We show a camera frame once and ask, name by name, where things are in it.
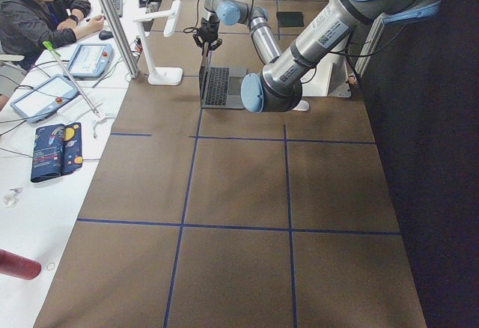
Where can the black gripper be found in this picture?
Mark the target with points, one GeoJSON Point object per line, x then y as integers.
{"type": "Point", "coordinates": [208, 32]}

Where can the grey laptop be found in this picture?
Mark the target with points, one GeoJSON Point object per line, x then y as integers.
{"type": "Point", "coordinates": [220, 87]}

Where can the black mouse pad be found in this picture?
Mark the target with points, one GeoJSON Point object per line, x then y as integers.
{"type": "Point", "coordinates": [290, 19]}

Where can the white computer mouse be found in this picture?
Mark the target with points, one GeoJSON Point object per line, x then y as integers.
{"type": "Point", "coordinates": [302, 106]}

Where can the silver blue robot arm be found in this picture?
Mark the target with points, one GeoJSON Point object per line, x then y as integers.
{"type": "Point", "coordinates": [277, 87]}

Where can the white desk lamp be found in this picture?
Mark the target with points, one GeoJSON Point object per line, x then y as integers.
{"type": "Point", "coordinates": [159, 75]}

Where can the black desk mouse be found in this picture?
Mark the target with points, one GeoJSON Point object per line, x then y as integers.
{"type": "Point", "coordinates": [105, 35]}

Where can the far teach pendant tablet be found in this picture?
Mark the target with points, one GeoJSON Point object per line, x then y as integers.
{"type": "Point", "coordinates": [90, 60]}

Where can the teach pendant tablet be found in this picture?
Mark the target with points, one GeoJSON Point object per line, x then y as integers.
{"type": "Point", "coordinates": [90, 60]}
{"type": "Point", "coordinates": [45, 100]}

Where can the metal rod with green tip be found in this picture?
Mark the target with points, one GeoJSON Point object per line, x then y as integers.
{"type": "Point", "coordinates": [49, 47]}

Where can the seated person in black jacket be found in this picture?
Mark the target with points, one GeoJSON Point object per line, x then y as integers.
{"type": "Point", "coordinates": [27, 24]}

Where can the near teach pendant tablet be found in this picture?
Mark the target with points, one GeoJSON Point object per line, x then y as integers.
{"type": "Point", "coordinates": [45, 100]}

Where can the dark blue space pouch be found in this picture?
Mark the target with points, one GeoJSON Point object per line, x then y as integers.
{"type": "Point", "coordinates": [57, 151]}

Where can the red bottle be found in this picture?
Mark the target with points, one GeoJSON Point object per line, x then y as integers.
{"type": "Point", "coordinates": [18, 266]}

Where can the aluminium frame post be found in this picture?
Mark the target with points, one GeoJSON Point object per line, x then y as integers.
{"type": "Point", "coordinates": [120, 37]}

